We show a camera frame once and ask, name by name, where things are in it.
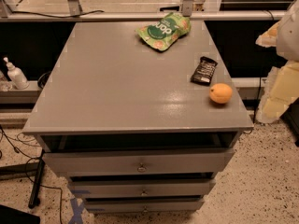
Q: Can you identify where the green rice chip bag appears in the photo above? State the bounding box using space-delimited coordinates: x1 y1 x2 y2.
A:
135 12 191 51

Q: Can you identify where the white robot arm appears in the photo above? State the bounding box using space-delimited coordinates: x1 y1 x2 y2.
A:
277 0 299 62

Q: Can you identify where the grey drawer cabinet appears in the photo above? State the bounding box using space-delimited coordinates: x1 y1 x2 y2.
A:
24 21 252 204

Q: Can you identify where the top grey drawer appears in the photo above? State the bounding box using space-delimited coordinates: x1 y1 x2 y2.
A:
43 148 235 176

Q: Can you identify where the grey drawer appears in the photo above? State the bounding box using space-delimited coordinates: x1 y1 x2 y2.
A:
68 179 216 198
43 148 235 176
85 198 204 213

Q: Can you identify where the black snack bar wrapper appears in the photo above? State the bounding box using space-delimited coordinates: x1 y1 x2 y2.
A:
191 56 218 86

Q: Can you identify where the orange fruit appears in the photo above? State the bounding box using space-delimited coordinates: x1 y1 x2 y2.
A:
209 83 233 104

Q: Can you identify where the middle grey drawer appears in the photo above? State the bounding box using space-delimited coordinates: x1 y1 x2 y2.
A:
68 179 216 198

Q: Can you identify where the bottom grey drawer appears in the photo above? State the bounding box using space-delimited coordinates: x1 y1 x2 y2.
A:
85 198 204 213

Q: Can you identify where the blue tape cross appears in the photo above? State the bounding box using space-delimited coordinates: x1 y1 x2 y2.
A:
68 195 91 224

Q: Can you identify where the white pump bottle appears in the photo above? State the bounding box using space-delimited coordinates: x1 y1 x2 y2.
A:
4 57 29 90

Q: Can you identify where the black floor stand leg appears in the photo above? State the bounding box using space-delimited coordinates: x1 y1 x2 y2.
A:
28 151 45 209

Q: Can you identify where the metal frame rail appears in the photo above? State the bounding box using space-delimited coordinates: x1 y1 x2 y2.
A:
0 10 286 22

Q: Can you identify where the black cable on rail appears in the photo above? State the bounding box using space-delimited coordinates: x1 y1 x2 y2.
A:
12 8 105 19

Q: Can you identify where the black floor cable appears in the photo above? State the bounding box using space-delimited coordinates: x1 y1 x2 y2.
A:
0 125 64 224

